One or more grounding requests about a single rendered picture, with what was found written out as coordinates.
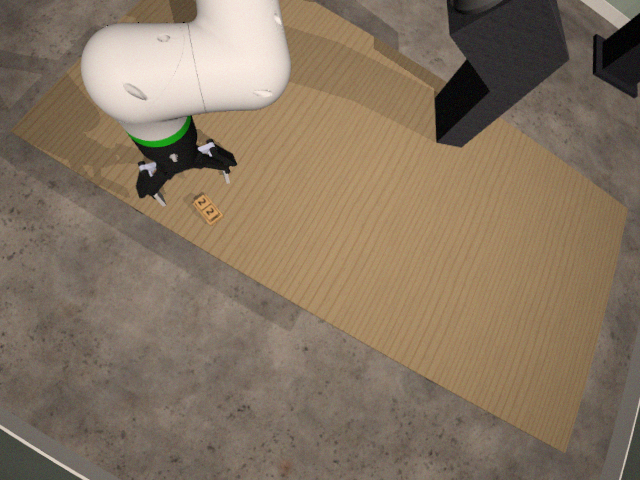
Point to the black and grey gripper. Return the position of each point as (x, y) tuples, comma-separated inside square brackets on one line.
[(150, 184)]

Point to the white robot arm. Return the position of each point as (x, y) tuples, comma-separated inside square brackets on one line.
[(151, 77)]

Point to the tan cube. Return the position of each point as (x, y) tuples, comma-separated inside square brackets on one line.
[(202, 202), (211, 213)]

